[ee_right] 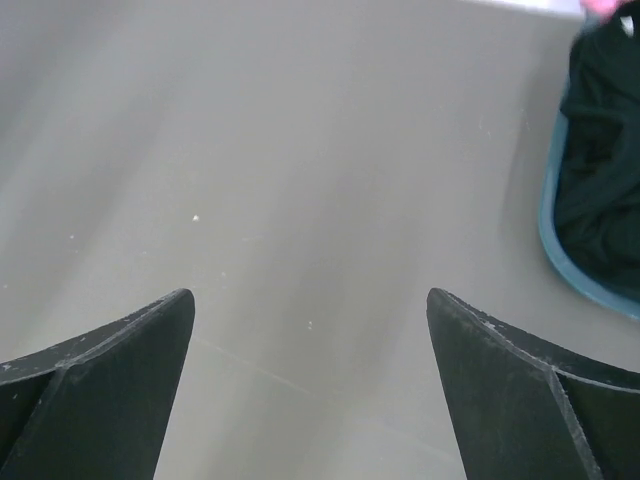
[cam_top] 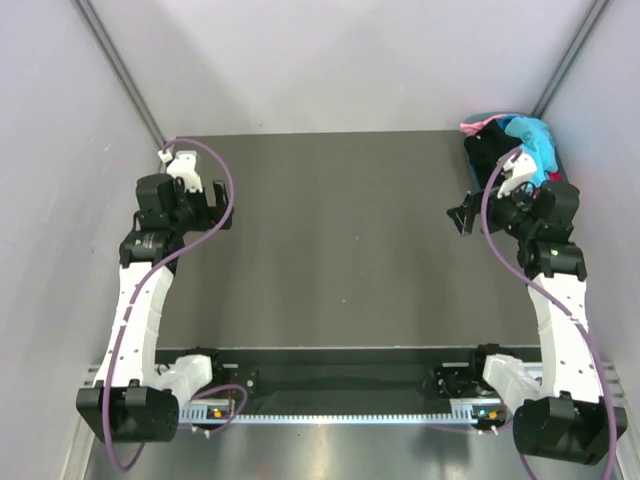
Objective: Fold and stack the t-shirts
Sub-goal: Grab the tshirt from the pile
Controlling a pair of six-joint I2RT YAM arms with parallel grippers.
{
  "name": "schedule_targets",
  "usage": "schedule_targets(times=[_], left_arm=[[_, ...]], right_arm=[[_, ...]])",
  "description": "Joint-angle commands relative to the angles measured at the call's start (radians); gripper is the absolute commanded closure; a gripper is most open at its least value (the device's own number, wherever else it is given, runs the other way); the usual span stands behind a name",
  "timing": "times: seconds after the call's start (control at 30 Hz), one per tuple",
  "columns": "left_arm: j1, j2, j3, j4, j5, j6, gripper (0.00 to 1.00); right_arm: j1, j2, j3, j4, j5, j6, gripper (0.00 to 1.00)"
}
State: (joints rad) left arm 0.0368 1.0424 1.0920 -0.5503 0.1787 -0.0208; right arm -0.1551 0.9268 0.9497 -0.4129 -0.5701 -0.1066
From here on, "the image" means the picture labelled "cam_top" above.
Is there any left aluminium corner post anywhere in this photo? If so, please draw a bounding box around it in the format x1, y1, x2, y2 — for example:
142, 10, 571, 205
71, 0, 165, 147

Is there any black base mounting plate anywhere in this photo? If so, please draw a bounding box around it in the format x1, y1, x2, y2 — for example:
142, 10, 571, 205
155, 344, 541, 400

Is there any blue-grey laundry basket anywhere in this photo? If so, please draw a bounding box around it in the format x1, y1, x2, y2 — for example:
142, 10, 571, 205
459, 112, 568, 189

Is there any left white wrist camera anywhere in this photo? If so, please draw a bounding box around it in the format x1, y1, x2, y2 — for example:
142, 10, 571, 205
158, 150, 204, 193

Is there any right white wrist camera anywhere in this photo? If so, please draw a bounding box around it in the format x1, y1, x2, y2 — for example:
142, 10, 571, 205
497, 149, 537, 198

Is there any pink t shirt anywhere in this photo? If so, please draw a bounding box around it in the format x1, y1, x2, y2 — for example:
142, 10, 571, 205
459, 117, 493, 136

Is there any grey slotted cable duct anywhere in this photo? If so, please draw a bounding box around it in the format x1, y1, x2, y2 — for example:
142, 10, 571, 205
178, 398, 504, 425

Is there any black t shirt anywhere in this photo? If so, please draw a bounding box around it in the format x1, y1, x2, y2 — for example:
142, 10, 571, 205
463, 119, 522, 189

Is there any aluminium corner post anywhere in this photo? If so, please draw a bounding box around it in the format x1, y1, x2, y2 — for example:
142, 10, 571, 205
531, 0, 612, 118
71, 0, 165, 147

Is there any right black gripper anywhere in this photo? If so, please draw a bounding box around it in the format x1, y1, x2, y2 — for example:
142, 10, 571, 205
447, 175, 539, 241

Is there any light cyan t shirt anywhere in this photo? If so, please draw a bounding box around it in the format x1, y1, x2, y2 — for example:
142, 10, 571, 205
504, 116, 558, 187

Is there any right aluminium corner post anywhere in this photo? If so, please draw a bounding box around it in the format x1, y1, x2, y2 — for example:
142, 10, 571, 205
531, 0, 612, 118

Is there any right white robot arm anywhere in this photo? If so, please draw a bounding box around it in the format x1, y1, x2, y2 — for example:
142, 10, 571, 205
447, 181, 628, 465

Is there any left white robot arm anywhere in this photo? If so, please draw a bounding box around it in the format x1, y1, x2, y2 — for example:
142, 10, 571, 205
76, 174, 233, 443

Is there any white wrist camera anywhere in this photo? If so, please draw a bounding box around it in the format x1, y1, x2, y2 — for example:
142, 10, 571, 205
158, 150, 204, 193
497, 149, 537, 198

